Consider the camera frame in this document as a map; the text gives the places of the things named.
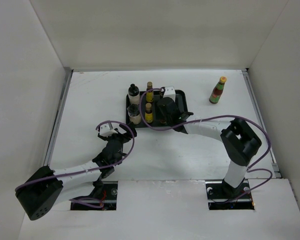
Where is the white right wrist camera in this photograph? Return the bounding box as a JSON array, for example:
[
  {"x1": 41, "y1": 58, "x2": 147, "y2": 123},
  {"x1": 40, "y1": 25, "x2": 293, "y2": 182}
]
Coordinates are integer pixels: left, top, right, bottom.
[{"x1": 162, "y1": 86, "x2": 176, "y2": 102}]

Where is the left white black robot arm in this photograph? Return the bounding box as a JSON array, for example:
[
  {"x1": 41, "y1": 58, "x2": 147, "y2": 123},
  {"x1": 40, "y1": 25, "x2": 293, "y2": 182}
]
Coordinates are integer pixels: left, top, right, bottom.
[{"x1": 15, "y1": 121, "x2": 137, "y2": 221}]

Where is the clear shaker black grinder lid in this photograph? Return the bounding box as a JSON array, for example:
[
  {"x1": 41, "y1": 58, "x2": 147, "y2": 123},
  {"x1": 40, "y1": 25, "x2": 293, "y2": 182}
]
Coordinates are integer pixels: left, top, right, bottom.
[{"x1": 127, "y1": 104, "x2": 142, "y2": 125}]

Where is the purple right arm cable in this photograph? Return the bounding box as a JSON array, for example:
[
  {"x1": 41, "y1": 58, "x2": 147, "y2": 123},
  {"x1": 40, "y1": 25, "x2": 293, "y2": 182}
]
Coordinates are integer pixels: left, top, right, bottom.
[{"x1": 139, "y1": 87, "x2": 273, "y2": 203}]

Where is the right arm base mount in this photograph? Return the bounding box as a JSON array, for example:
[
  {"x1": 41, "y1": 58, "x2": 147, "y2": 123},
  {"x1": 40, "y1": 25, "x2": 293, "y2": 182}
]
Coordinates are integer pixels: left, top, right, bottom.
[{"x1": 205, "y1": 180, "x2": 255, "y2": 211}]

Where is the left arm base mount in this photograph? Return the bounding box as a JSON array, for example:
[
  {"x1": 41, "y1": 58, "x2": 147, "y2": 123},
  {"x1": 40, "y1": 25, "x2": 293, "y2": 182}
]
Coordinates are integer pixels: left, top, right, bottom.
[{"x1": 70, "y1": 181, "x2": 118, "y2": 211}]

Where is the yellow label bottle yellow cap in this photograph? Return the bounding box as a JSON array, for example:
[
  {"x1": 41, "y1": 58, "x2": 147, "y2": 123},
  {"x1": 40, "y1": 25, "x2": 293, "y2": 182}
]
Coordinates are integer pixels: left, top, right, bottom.
[{"x1": 146, "y1": 81, "x2": 154, "y2": 103}]

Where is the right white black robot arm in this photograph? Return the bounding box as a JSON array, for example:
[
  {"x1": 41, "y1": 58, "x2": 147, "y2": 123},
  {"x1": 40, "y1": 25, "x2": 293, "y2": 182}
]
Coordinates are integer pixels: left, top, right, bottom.
[{"x1": 156, "y1": 97, "x2": 262, "y2": 198}]

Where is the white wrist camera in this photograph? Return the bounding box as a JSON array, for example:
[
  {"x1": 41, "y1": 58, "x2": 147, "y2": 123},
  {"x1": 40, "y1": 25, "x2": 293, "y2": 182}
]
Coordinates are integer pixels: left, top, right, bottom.
[
  {"x1": 162, "y1": 86, "x2": 176, "y2": 102},
  {"x1": 96, "y1": 121, "x2": 117, "y2": 137}
]

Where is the white powder shaker black lid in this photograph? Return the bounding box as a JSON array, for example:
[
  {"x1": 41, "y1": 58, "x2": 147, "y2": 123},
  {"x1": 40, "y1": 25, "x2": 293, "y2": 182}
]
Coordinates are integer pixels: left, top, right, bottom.
[{"x1": 128, "y1": 83, "x2": 140, "y2": 105}]

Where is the yellow label brown bottle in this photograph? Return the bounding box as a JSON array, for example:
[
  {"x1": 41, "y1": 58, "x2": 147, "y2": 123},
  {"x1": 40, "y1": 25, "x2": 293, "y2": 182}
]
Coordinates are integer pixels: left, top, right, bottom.
[{"x1": 145, "y1": 102, "x2": 154, "y2": 124}]

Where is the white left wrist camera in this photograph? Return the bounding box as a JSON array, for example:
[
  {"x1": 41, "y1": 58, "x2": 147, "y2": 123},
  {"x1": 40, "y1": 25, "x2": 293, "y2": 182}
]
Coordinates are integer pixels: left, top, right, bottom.
[{"x1": 96, "y1": 121, "x2": 117, "y2": 137}]

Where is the red green chili sauce bottle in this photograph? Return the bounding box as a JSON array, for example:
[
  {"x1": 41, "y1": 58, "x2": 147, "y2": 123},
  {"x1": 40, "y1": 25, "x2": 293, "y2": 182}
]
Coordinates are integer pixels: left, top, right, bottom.
[{"x1": 209, "y1": 76, "x2": 227, "y2": 104}]

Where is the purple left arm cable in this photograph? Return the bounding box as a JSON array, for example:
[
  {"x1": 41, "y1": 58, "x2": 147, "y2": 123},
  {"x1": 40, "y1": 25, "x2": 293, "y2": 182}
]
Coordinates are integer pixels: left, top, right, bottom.
[{"x1": 14, "y1": 120, "x2": 136, "y2": 210}]

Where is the black plastic tray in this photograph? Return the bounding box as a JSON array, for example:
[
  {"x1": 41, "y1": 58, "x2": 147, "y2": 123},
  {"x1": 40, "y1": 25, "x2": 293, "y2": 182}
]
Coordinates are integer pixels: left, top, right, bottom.
[{"x1": 125, "y1": 89, "x2": 188, "y2": 128}]

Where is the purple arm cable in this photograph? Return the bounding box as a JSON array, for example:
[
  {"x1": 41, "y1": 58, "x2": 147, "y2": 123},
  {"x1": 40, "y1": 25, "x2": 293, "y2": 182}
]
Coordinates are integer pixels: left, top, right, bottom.
[
  {"x1": 139, "y1": 87, "x2": 273, "y2": 203},
  {"x1": 14, "y1": 120, "x2": 136, "y2": 210}
]

